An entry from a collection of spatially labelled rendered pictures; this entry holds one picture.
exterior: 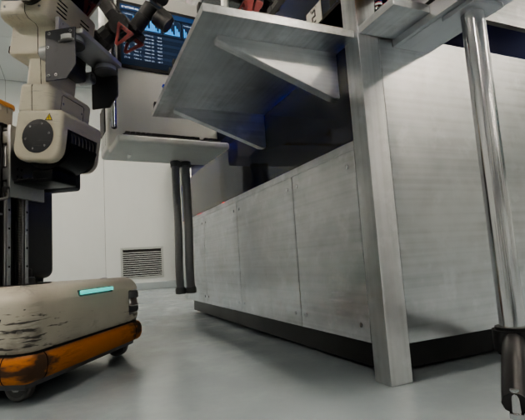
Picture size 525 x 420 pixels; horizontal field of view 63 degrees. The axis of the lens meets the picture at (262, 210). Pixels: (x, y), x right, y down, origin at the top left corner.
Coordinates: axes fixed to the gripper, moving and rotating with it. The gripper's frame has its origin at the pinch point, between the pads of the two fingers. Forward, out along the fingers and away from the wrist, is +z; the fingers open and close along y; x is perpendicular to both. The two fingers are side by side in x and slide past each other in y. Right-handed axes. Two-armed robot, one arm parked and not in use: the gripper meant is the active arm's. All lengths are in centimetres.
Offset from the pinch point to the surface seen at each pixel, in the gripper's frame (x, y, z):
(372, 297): -9, 38, 64
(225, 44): -1.7, -5.5, 7.2
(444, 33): -21.5, 44.6, -3.1
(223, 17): -9.4, -8.7, 5.7
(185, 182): 100, 10, 21
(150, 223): 545, 54, -6
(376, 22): -18.0, 26.5, -1.4
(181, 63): 15.1, -12.9, 6.9
